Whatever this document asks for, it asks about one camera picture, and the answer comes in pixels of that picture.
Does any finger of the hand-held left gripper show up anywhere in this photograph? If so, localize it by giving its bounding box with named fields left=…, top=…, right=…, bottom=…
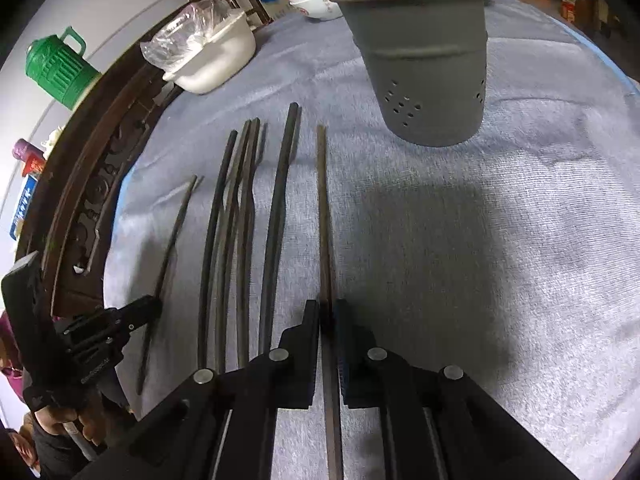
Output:
left=107, top=296, right=163, bottom=333

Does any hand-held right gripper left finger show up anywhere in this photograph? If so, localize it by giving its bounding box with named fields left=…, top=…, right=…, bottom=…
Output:
left=65, top=300, right=321, bottom=480

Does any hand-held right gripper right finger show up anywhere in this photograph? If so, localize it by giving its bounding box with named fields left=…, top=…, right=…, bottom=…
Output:
left=334, top=299, right=581, bottom=480

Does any thin dark chopstick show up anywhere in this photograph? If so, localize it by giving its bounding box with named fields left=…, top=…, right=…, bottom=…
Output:
left=137, top=175, right=200, bottom=395

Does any brown wooden chopstick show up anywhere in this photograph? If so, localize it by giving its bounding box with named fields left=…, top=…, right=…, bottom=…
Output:
left=317, top=126, right=345, bottom=480

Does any bunch of dark chopsticks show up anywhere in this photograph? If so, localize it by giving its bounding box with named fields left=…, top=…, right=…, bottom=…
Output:
left=197, top=102, right=303, bottom=373

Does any grey perforated utensil holder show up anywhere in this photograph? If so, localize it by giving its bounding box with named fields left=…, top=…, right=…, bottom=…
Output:
left=336, top=0, right=501, bottom=148

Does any person's left hand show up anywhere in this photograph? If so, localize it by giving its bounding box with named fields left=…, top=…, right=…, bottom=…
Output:
left=30, top=397, right=108, bottom=453

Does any blue printed box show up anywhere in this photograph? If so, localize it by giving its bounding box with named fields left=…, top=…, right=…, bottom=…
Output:
left=9, top=172, right=41, bottom=241

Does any grey towel cloth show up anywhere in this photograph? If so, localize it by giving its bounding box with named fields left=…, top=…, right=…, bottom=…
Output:
left=102, top=0, right=640, bottom=480

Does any dark carved wooden side table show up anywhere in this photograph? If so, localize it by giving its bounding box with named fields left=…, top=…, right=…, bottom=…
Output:
left=14, top=0, right=211, bottom=318

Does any white crumpled plastic bag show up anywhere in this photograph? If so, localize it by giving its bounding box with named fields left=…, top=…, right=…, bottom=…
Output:
left=42, top=127, right=66, bottom=156

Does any green thermos flask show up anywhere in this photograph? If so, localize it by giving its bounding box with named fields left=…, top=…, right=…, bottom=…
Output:
left=26, top=27, right=103, bottom=111

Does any white pot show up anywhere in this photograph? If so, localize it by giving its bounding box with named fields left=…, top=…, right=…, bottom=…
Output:
left=162, top=10, right=257, bottom=95

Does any clear plastic bag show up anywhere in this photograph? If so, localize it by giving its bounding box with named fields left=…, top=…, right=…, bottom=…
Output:
left=140, top=0, right=236, bottom=73

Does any dark wooden chair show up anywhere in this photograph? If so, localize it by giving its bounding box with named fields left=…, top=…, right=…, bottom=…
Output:
left=190, top=0, right=273, bottom=31

